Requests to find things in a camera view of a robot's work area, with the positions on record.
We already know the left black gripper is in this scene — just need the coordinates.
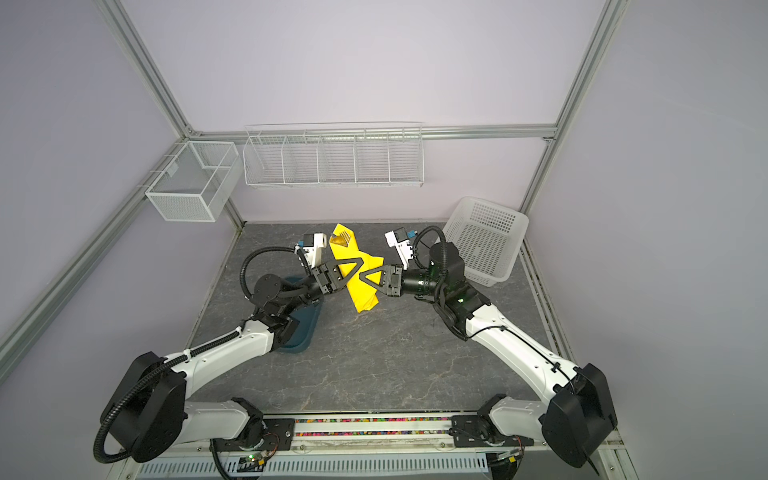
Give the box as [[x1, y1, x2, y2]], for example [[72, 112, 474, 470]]
[[282, 260, 365, 315]]

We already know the teal plastic tray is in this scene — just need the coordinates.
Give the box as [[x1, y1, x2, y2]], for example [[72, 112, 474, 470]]
[[265, 275, 322, 353]]

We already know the white perforated plastic basket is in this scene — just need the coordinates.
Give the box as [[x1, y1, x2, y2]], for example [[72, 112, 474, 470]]
[[443, 197, 529, 287]]

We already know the silver fork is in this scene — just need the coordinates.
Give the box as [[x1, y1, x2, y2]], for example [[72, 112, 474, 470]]
[[331, 232, 351, 247]]

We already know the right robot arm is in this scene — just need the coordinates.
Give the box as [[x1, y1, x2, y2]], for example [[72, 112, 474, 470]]
[[359, 226, 618, 468]]

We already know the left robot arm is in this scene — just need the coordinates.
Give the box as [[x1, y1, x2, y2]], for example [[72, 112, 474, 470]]
[[92, 248, 364, 464]]

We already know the white vent grille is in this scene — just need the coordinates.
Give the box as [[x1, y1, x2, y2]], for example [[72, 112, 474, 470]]
[[137, 452, 490, 479]]

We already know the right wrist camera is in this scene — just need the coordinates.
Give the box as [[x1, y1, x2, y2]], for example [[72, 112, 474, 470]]
[[385, 227, 416, 270]]

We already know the white wire wall rack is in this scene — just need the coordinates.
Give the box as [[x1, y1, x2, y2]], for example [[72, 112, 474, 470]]
[[242, 121, 425, 188]]

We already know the aluminium front rail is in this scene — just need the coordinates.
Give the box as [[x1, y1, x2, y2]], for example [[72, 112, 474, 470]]
[[118, 410, 626, 460]]

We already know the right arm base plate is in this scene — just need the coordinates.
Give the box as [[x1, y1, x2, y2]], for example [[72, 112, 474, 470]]
[[448, 414, 535, 448]]

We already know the white mesh wall box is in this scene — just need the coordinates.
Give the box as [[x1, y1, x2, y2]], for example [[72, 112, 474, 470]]
[[145, 141, 244, 223]]

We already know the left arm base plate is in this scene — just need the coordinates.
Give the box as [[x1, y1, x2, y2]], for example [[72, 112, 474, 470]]
[[214, 418, 296, 453]]

